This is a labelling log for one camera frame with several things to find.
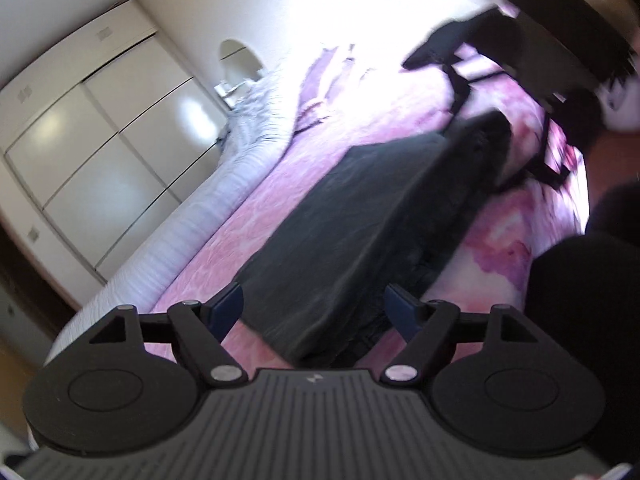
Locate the black garment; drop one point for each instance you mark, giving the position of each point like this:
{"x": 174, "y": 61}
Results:
{"x": 475, "y": 160}

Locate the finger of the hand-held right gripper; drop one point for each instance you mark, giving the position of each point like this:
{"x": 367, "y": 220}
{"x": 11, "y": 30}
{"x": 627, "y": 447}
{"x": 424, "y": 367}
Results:
{"x": 547, "y": 170}
{"x": 460, "y": 35}

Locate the dark grey jeans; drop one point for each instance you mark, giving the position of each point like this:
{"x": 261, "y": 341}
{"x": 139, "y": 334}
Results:
{"x": 340, "y": 220}

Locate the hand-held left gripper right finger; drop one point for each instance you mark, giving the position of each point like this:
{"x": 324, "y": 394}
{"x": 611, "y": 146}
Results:
{"x": 402, "y": 310}

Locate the pink rose blanket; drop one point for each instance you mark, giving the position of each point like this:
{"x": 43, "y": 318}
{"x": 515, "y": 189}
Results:
{"x": 500, "y": 240}

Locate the white wardrobe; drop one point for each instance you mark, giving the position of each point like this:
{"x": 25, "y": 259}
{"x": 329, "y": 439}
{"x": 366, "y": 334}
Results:
{"x": 100, "y": 150}

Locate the person's dark clothing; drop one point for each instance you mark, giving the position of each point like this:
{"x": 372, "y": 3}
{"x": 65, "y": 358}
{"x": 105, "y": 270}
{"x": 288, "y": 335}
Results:
{"x": 585, "y": 310}

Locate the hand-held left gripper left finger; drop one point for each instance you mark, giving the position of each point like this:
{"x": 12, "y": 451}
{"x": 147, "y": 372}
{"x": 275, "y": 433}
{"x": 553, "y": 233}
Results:
{"x": 227, "y": 310}

